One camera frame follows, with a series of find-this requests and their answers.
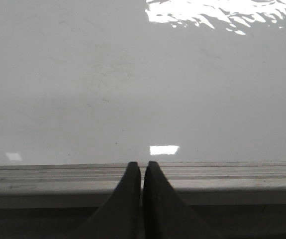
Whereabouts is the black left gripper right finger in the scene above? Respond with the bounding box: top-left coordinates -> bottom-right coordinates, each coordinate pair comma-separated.
142,161 -> 223,239

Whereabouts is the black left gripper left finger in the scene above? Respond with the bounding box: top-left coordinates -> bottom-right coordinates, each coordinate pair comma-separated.
69,162 -> 141,239

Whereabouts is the white whiteboard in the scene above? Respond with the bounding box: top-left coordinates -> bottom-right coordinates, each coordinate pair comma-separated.
0,0 -> 286,165

